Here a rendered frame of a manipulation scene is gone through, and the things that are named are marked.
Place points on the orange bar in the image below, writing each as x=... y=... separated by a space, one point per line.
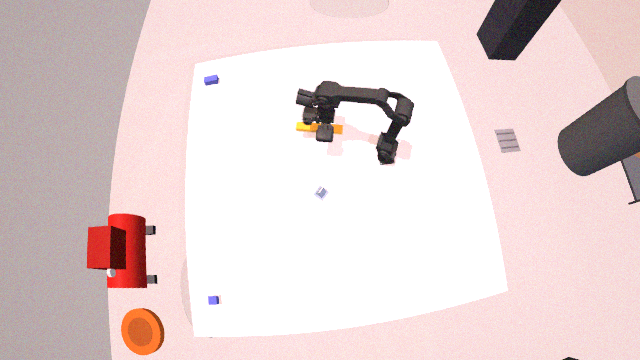
x=300 y=127

